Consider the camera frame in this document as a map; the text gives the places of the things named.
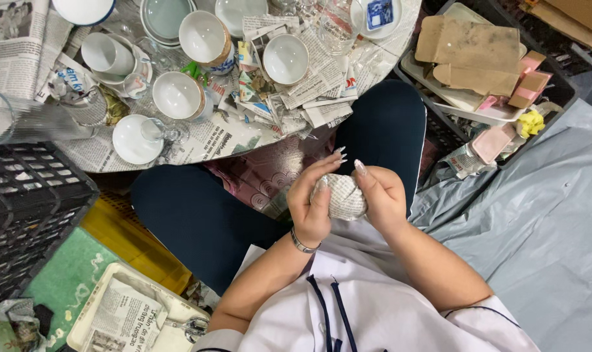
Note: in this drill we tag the person's right hand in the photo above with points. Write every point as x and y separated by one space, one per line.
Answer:
386 200

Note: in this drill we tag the person's left hand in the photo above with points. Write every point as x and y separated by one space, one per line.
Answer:
305 210

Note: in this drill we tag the newspaper-wrapped round item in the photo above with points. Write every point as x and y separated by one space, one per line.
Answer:
344 195

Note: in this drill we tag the crumpled newspaper scrap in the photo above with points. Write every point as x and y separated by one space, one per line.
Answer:
464 161

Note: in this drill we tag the person's dark trousers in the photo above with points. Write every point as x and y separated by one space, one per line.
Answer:
198 220

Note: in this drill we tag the newspaper table cover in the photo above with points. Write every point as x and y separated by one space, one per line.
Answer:
217 139

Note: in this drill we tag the person's white shirt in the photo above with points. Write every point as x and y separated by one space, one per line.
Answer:
389 318

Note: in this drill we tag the pale pink box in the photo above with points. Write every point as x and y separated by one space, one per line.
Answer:
493 142

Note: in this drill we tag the pile of torn newspaper pieces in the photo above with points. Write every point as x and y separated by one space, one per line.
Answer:
320 88

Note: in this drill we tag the white plastic tray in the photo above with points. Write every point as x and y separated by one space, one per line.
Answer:
472 110

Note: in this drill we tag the small flat cardboard box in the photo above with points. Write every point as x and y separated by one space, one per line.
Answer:
477 80

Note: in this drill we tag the grey plastic sheet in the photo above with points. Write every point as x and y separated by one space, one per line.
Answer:
535 230

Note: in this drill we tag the white porcelain bowl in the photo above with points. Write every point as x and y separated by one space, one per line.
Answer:
286 58

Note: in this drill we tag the cream tray with newspaper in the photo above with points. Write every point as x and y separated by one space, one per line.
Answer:
178 305

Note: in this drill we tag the metal scissors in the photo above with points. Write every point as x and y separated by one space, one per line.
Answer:
194 327

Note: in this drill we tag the yellow ribbon bow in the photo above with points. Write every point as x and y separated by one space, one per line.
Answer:
529 123

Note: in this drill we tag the small clear stem glass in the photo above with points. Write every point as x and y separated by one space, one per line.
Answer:
156 129

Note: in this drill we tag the white cup with gold band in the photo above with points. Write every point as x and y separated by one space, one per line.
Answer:
178 95
203 39

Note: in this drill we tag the green plastic piece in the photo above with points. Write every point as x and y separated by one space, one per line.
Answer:
195 71

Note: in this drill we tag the clear drinking glass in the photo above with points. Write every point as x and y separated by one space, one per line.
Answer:
337 29

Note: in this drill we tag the large flat cardboard box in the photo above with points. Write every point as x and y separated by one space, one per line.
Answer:
472 44

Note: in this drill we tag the pink and brown box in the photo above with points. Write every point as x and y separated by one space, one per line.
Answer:
531 61
529 89

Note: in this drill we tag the white plate under blue dish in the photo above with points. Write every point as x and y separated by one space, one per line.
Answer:
396 14

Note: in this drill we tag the small blue square dish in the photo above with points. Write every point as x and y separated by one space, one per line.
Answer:
380 13

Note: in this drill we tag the plain white saucer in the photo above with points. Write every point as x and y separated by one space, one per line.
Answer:
127 144

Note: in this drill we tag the cluster of small clear glasses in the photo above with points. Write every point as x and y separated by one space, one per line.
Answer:
298 7

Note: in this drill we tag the plain white plate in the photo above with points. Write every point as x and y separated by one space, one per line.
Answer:
239 14

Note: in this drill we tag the black crate with packaging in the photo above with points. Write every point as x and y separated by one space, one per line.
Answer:
560 88

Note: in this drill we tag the folded newspaper sheet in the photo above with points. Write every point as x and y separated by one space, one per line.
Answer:
124 318

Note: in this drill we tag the white saucer with pattern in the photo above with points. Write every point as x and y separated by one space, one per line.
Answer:
141 68

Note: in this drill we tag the green patterned mat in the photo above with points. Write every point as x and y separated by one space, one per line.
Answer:
66 278

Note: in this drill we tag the plain white cup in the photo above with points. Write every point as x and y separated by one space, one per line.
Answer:
105 54

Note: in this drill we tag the heap of brown cardboard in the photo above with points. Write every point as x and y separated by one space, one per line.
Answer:
574 19

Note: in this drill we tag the empty black plastic crate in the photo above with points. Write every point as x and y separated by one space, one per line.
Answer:
26 210

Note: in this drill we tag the large clear glass vase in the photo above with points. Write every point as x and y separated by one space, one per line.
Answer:
31 120

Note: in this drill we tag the white plate with blue rim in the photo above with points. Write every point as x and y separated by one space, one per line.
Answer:
83 10

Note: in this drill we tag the crumpled plastic bag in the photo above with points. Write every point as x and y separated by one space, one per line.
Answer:
9 327

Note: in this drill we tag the large open newspaper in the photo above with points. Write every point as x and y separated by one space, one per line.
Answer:
17 49

